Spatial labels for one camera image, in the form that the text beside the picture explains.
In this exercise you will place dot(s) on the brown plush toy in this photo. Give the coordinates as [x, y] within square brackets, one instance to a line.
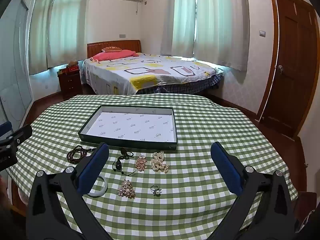
[73, 63]

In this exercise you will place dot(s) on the gold rhinestone brooch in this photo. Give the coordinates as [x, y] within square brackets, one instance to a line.
[141, 163]

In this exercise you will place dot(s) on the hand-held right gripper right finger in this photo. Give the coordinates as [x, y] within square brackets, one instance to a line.
[226, 170]

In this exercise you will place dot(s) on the white sheer curtain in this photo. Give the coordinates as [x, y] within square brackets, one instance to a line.
[222, 25]
[41, 30]
[67, 25]
[178, 17]

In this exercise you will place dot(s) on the red box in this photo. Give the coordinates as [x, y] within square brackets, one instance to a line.
[72, 70]

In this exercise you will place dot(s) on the small brown cushion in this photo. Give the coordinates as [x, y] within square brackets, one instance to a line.
[111, 49]

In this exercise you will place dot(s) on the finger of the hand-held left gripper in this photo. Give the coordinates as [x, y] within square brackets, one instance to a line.
[21, 133]
[5, 129]

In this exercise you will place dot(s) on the patterned white yellow bedspread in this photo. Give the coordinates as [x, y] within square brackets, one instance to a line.
[150, 70]

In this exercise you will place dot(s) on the dark green tray white liner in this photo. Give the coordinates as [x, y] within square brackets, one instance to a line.
[130, 125]

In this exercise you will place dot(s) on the triangular pearl rhinestone brooch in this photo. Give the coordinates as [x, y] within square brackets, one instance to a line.
[126, 190]

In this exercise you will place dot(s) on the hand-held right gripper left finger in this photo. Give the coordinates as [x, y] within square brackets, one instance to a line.
[93, 166]

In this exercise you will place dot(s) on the brown wooden door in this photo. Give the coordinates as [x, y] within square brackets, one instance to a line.
[292, 67]

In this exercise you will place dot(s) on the pink pillow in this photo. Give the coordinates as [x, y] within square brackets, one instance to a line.
[112, 55]

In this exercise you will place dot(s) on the wall light switch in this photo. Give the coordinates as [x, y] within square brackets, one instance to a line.
[262, 33]

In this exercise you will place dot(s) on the green white checkered tablecloth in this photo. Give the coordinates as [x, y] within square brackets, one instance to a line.
[200, 120]

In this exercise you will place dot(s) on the wooden bed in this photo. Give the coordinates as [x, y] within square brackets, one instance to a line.
[112, 43]

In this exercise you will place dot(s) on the blue plaid bed skirt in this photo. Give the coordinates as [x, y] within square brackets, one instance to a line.
[175, 86]

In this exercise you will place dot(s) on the dark wooden nightstand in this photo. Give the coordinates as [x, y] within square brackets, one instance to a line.
[70, 85]

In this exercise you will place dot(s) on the glass wardrobe sliding door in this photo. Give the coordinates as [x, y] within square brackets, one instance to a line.
[15, 67]

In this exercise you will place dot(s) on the white jade bangle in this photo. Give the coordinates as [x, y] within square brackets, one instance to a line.
[105, 183]

